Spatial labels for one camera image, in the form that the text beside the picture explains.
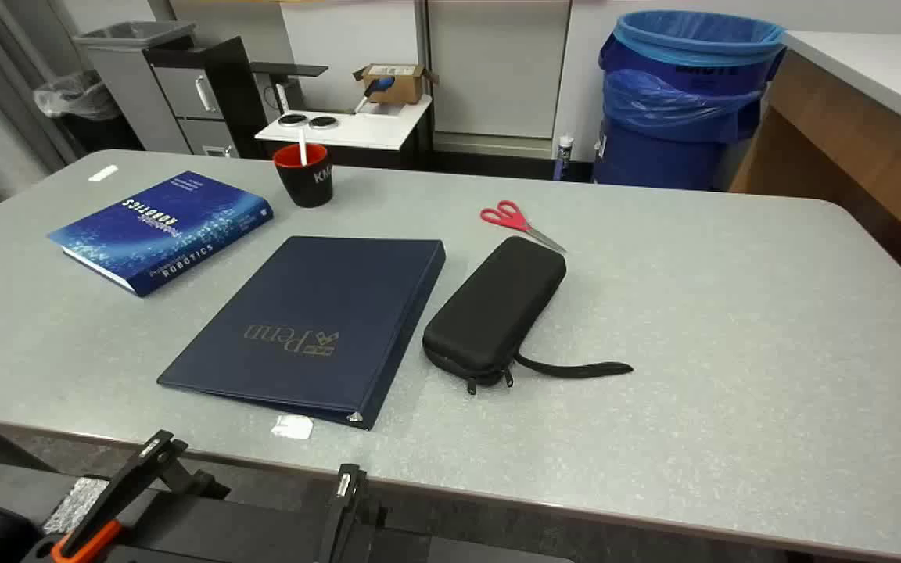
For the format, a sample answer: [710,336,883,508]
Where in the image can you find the black zippered case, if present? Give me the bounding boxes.
[420,234,634,398]

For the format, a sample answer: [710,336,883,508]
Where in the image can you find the dark navy folder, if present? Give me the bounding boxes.
[152,234,447,432]

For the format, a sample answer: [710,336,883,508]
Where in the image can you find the small plastic bottle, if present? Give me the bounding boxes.
[555,130,577,180]

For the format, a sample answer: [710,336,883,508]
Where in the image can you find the black mug red inside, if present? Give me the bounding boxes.
[270,141,335,209]

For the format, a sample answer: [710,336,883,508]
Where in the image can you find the small white table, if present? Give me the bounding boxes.
[254,90,434,159]

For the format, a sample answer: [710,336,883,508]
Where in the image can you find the cardboard box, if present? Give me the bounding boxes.
[349,59,428,108]

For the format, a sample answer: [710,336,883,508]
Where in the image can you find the white partition panel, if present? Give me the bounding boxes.
[426,0,577,159]

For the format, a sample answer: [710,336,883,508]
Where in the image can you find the black sunglasses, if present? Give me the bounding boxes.
[276,108,342,130]

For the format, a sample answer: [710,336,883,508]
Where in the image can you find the blue trash bin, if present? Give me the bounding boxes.
[591,33,789,194]

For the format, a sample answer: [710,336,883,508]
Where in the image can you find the blue hardcover book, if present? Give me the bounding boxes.
[47,169,276,299]

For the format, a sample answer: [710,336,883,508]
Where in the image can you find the grey filing cabinet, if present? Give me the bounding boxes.
[73,22,266,159]

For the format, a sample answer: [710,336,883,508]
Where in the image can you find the black mounting base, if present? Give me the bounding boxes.
[0,455,578,563]

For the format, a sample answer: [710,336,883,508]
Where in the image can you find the blue plastic bin liner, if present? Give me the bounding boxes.
[600,9,789,144]

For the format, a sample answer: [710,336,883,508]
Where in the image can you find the bin with white bag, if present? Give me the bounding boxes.
[31,70,148,159]

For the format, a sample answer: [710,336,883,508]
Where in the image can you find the wooden desk grey top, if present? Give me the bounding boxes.
[730,28,901,306]

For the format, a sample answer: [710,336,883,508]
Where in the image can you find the red handled scissors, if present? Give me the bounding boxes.
[474,198,568,257]

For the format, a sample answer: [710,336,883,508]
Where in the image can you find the black clamp mount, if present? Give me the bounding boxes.
[321,463,385,563]

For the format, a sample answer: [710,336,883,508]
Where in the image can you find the orange handled black clamp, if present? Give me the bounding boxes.
[47,429,231,563]

